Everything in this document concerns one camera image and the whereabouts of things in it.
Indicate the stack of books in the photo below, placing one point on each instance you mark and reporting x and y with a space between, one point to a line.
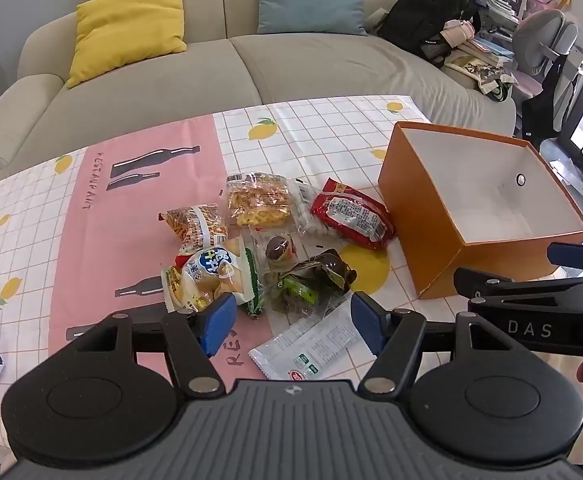
491 47

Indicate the pink white lemon-print tablecloth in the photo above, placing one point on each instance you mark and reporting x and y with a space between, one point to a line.
96 240

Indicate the yellow potato chip packet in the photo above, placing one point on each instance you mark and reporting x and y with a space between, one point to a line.
206 275

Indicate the red snack packet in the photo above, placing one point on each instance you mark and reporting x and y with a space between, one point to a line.
354 212

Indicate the beige sofa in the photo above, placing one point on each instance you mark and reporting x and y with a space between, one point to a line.
296 65

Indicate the beige pouch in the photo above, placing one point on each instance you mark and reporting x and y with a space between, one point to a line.
456 32

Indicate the yellow pillow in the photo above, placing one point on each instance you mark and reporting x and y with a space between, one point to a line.
126 30

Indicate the grey desk chair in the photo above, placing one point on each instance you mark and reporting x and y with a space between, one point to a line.
544 35

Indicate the dark green snack packet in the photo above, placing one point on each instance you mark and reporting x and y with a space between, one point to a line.
316 275

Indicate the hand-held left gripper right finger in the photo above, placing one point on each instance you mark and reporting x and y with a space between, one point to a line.
366 325

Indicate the clear packet of white balls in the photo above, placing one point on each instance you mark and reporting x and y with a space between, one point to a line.
304 207

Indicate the small green snack packet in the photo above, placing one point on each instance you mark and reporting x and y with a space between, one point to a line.
255 285

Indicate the yellow noodle snack packet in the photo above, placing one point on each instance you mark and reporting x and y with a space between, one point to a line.
259 200

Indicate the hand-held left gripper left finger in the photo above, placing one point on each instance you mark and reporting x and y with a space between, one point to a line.
216 325

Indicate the white green-label snack packet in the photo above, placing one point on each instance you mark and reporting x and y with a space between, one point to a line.
311 345

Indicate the black backpack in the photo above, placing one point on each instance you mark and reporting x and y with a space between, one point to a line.
421 10

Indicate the orange stick snack packet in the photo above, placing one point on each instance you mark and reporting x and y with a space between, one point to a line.
194 225

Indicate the black garment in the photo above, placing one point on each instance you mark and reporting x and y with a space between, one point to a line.
551 100

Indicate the orange cardboard box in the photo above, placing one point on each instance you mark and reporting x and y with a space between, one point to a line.
421 210

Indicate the small chocolate snack packet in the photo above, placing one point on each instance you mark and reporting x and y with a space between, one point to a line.
279 250

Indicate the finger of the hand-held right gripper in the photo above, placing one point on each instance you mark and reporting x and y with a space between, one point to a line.
571 256
486 285

